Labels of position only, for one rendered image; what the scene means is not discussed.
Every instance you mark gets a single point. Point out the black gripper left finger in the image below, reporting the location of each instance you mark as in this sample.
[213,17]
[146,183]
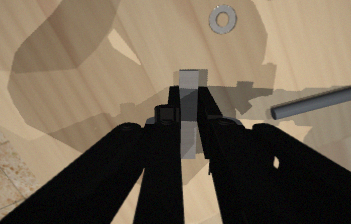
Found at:
[92,188]

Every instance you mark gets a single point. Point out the grey washer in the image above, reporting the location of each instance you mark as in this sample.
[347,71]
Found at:
[232,19]

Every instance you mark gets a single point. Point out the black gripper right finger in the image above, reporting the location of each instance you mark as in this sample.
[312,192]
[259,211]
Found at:
[314,186]

